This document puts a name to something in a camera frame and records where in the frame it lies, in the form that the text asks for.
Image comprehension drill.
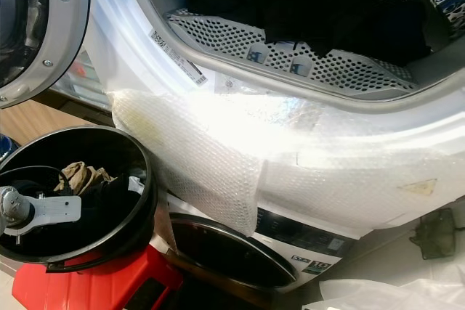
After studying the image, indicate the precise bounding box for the white washing machine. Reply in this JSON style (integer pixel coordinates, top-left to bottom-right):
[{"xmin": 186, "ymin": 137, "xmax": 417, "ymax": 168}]
[{"xmin": 54, "ymin": 0, "xmax": 465, "ymax": 293}]

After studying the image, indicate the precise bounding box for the blue-lined trash bin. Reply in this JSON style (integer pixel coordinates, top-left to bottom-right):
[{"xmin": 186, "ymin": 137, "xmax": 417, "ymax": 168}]
[{"xmin": 0, "ymin": 136, "xmax": 20, "ymax": 163}]

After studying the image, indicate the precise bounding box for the brown crumpled cloth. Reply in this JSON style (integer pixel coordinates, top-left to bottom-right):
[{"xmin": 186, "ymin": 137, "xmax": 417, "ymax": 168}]
[{"xmin": 53, "ymin": 161, "xmax": 117, "ymax": 196}]

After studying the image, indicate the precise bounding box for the black round bucket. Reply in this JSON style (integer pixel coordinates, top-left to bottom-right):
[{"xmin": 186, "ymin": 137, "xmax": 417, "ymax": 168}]
[{"xmin": 0, "ymin": 126, "xmax": 159, "ymax": 273}]

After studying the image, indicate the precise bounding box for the round grey washer door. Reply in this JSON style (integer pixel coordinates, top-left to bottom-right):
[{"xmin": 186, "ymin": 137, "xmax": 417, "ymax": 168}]
[{"xmin": 0, "ymin": 0, "xmax": 92, "ymax": 109}]

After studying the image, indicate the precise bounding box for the red plastic stool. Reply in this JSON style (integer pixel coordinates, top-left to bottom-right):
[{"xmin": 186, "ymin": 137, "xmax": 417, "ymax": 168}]
[{"xmin": 12, "ymin": 245, "xmax": 184, "ymax": 310}]

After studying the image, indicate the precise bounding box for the barcode sticker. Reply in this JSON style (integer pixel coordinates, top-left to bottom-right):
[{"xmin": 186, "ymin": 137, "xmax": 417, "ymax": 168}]
[{"xmin": 149, "ymin": 30, "xmax": 208, "ymax": 86}]

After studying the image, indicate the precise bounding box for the bubble wrap sheet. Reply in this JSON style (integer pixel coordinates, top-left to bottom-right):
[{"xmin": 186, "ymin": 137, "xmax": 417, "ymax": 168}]
[
  {"xmin": 254, "ymin": 99, "xmax": 465, "ymax": 232},
  {"xmin": 109, "ymin": 89, "xmax": 266, "ymax": 237}
]

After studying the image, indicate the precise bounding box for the dark small washer door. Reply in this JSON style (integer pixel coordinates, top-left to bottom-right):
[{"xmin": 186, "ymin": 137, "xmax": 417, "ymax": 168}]
[{"xmin": 169, "ymin": 213, "xmax": 299, "ymax": 289}]

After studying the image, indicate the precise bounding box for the white plastic sheet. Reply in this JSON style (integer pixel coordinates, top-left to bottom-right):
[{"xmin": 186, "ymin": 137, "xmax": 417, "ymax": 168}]
[{"xmin": 302, "ymin": 277, "xmax": 465, "ymax": 310}]

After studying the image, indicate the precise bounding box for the yellow triangle warning sticker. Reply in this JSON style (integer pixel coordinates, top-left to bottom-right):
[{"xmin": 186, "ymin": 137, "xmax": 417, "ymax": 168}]
[{"xmin": 398, "ymin": 179, "xmax": 438, "ymax": 196}]

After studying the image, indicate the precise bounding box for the dark green floor object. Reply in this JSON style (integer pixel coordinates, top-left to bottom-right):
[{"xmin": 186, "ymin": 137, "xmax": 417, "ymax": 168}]
[{"xmin": 411, "ymin": 208, "xmax": 460, "ymax": 260}]

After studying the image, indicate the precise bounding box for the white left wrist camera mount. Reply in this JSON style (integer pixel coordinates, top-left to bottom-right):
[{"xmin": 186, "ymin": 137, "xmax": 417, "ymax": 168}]
[{"xmin": 18, "ymin": 195, "xmax": 82, "ymax": 242}]

